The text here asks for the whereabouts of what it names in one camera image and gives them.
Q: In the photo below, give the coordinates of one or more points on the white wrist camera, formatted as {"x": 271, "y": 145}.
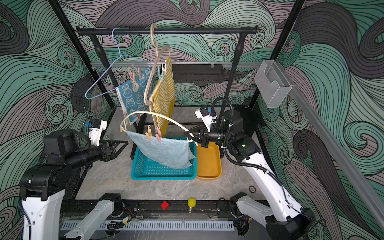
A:
{"x": 95, "y": 128}
{"x": 205, "y": 114}

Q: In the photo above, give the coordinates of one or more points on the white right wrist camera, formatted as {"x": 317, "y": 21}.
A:
{"x": 205, "y": 114}

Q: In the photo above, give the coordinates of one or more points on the teal plastic basket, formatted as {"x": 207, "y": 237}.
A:
{"x": 145, "y": 169}

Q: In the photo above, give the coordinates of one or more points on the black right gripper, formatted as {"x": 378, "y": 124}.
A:
{"x": 204, "y": 136}

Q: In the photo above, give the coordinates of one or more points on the pink clothespin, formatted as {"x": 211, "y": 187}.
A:
{"x": 134, "y": 83}
{"x": 159, "y": 135}

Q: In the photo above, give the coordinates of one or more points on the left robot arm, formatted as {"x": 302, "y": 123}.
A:
{"x": 43, "y": 186}

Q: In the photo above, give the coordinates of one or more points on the round floor marker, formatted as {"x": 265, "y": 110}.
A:
{"x": 252, "y": 189}

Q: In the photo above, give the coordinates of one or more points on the light blue terry towel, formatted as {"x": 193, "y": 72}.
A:
{"x": 172, "y": 153}

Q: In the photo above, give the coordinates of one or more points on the grey clothespin on blue towel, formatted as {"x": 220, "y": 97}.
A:
{"x": 139, "y": 73}

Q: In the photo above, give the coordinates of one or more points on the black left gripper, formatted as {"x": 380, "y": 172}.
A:
{"x": 107, "y": 156}

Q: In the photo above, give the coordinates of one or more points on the orange plastic tray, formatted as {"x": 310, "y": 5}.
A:
{"x": 209, "y": 166}

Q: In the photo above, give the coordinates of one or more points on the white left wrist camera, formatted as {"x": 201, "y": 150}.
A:
{"x": 95, "y": 128}

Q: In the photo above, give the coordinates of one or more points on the cream plastic hanger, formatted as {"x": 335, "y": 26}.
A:
{"x": 123, "y": 125}

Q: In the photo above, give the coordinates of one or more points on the white clothespin on striped towel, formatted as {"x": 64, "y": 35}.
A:
{"x": 164, "y": 67}

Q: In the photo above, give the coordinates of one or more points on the orange clothespin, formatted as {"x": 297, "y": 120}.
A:
{"x": 149, "y": 134}

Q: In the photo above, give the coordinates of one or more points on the black clothes rack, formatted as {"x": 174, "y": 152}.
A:
{"x": 93, "y": 33}

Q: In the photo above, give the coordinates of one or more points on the yellow striped towel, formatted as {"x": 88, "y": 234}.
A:
{"x": 163, "y": 96}

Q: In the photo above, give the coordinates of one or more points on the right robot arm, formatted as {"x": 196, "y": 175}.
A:
{"x": 283, "y": 217}

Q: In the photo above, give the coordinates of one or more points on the white slotted cable duct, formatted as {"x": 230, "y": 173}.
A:
{"x": 227, "y": 226}

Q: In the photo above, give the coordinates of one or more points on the red diamond marker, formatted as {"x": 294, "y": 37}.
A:
{"x": 164, "y": 205}

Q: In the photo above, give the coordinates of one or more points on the pink clothespin on blue towel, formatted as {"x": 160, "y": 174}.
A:
{"x": 134, "y": 83}

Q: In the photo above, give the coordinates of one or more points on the blue rabbit print towel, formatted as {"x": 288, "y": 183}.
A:
{"x": 131, "y": 101}

